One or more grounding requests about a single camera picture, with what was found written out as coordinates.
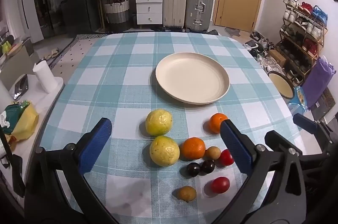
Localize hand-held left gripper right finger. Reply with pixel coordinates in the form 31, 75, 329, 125
213, 119, 307, 224

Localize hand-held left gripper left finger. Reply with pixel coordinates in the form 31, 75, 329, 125
24, 118, 118, 224

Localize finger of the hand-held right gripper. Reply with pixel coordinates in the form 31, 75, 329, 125
264, 130, 326, 162
293, 113, 334, 141

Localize red cherry tomato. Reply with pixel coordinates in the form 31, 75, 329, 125
210, 177, 230, 194
219, 149, 235, 166

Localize tan longan fruit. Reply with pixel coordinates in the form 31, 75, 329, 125
205, 146, 221, 161

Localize orange mandarin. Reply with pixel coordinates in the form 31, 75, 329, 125
180, 137, 206, 160
209, 113, 228, 134

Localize dark purple plum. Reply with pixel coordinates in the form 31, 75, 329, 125
201, 160, 215, 174
186, 162, 202, 177

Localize small brown kiwi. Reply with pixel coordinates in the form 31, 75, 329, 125
176, 186, 197, 202

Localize yellow-green guava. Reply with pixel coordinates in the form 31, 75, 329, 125
145, 109, 173, 137
149, 136, 180, 167

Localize cream round plate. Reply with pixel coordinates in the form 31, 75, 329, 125
155, 53, 230, 105

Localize blue packet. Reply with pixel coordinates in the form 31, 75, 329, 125
286, 87, 308, 117

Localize purple bag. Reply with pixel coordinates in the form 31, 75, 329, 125
301, 56, 336, 111

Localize round cream dark-rimmed stool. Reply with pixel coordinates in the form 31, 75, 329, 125
268, 71, 295, 100

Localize blue checked tablecloth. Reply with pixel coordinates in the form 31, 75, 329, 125
25, 32, 304, 224

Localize yellow plastic bag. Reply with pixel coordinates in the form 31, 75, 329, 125
11, 101, 40, 141

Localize cardboard box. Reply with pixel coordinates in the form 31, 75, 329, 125
268, 49, 287, 67

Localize white side table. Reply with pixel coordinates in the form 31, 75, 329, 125
0, 73, 65, 161

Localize shoe rack with shoes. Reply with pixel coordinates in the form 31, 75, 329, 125
280, 0, 328, 85

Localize white paper towel roll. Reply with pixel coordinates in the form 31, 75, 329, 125
32, 60, 59, 93

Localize green packet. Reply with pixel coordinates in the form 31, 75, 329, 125
0, 100, 30, 135

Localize heap of sneakers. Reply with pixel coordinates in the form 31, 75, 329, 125
242, 30, 284, 72

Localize dotted rug with striped edge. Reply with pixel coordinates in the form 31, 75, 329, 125
40, 34, 106, 82

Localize shiny metal container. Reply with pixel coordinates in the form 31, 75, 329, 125
13, 74, 29, 101

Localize pair of beige slippers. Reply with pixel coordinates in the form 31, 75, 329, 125
44, 47, 60, 59

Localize grey doormat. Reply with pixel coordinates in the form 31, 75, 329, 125
224, 27, 242, 37

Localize woven laundry basket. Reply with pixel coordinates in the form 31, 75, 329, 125
104, 0, 130, 25

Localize silver suitcase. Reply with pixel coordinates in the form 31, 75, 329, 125
184, 0, 215, 32

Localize white drawer dressing table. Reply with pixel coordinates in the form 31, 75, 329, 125
90, 0, 164, 30

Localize beige suitcase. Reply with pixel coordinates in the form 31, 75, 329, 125
162, 0, 188, 28

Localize black cable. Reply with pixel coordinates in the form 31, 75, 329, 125
0, 129, 26, 197

